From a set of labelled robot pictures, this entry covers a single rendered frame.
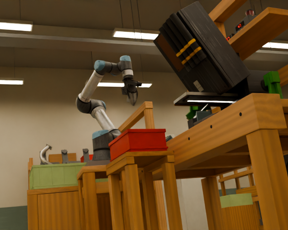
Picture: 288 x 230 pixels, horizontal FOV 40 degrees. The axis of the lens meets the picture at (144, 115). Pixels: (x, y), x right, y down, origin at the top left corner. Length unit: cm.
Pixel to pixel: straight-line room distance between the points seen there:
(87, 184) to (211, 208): 103
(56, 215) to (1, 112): 698
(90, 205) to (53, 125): 731
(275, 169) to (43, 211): 178
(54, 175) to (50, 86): 719
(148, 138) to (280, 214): 77
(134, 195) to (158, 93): 890
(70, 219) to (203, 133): 134
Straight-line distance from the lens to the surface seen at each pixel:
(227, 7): 290
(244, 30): 249
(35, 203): 289
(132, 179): 189
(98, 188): 249
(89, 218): 245
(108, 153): 263
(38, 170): 291
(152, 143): 198
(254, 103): 159
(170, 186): 197
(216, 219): 304
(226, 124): 174
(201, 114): 224
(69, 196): 289
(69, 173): 293
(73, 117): 982
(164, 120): 1052
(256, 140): 159
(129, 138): 194
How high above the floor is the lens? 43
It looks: 16 degrees up
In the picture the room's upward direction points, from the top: 7 degrees counter-clockwise
